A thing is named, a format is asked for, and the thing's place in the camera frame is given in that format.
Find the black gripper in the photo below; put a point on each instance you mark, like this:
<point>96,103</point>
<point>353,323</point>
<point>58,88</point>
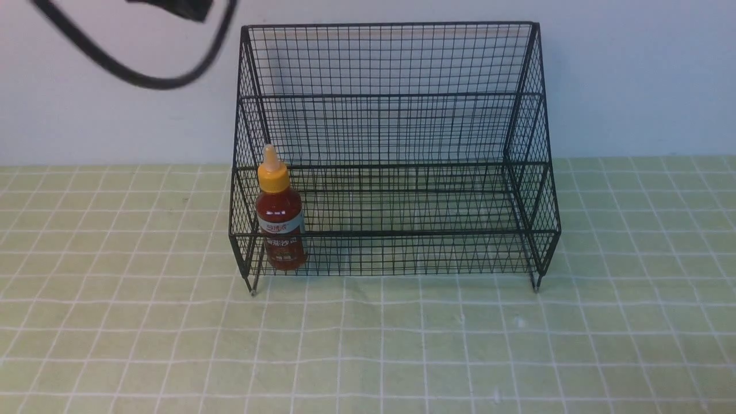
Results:
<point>191,10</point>

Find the black wire mesh rack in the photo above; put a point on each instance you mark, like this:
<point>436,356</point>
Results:
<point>418,148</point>

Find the red sauce bottle yellow cap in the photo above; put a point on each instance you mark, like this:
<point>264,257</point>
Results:
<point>279,212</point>

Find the green checkered tablecloth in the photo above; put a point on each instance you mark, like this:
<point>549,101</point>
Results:
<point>120,294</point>

